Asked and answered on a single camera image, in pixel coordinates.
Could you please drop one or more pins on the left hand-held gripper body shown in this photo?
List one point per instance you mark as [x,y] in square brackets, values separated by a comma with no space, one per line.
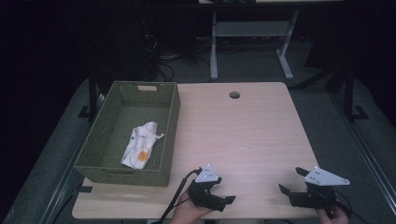
[208,174]

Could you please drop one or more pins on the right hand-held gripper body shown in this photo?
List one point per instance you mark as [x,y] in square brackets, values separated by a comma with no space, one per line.
[323,179]

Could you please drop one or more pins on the person's left hand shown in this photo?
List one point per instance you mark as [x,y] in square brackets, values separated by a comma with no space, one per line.
[185,214]

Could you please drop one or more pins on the person's right hand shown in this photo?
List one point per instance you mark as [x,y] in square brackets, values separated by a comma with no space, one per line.
[334,217]

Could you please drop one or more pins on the white cloth with orange print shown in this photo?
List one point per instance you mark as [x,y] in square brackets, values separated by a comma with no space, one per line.
[141,143]

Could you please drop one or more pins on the black metal stand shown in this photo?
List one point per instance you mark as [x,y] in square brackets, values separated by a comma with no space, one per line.
[349,93]
[92,93]

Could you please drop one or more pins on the green woven plastic basket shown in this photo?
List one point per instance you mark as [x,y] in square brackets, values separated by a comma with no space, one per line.
[109,137]

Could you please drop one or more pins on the grey metal desk frame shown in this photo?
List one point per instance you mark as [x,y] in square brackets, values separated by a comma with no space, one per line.
[252,28]

